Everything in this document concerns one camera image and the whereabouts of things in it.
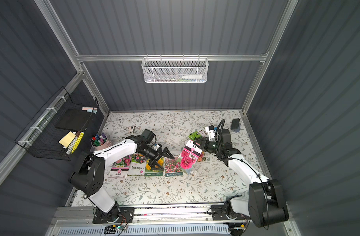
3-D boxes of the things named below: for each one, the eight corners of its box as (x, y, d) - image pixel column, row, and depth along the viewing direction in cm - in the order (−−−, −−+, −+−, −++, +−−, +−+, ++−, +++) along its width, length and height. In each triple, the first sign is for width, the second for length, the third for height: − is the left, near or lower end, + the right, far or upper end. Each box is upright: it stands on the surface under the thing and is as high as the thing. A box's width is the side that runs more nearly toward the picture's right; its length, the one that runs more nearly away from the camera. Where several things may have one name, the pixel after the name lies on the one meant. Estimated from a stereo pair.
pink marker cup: (102, 157, 97) (91, 146, 86) (100, 149, 101) (89, 137, 90) (114, 152, 100) (105, 140, 88) (111, 144, 104) (103, 132, 92)
